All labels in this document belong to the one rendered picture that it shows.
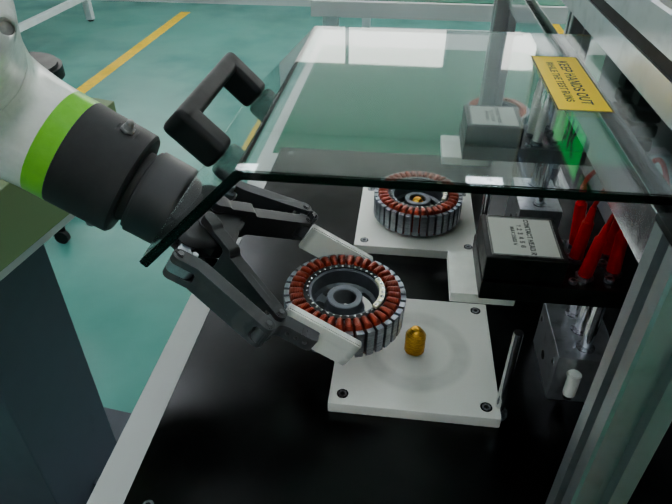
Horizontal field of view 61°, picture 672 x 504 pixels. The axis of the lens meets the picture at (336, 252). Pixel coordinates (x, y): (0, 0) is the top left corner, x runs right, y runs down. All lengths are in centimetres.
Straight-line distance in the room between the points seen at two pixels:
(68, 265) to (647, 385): 199
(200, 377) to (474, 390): 25
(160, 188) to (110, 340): 135
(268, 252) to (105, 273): 139
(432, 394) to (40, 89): 40
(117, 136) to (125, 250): 168
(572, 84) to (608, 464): 22
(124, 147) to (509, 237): 31
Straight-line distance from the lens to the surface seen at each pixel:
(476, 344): 58
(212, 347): 60
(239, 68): 42
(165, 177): 48
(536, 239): 49
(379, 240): 71
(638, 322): 30
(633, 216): 33
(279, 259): 70
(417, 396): 53
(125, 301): 192
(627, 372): 31
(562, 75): 40
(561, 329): 56
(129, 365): 171
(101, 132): 48
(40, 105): 49
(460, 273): 50
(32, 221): 85
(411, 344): 55
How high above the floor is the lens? 119
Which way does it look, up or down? 36 degrees down
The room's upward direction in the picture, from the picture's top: straight up
